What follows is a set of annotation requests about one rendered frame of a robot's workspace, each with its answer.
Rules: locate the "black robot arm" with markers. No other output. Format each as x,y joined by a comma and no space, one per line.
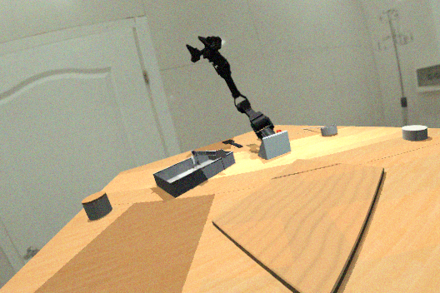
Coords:
258,120

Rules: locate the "light brown wooden board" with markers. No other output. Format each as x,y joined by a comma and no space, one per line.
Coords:
304,226

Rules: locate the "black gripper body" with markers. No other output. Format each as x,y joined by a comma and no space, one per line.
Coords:
212,55

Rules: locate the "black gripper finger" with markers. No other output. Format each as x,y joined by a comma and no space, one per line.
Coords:
207,41
192,50

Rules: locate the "short grey cylinder with tan top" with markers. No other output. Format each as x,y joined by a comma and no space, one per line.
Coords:
97,205

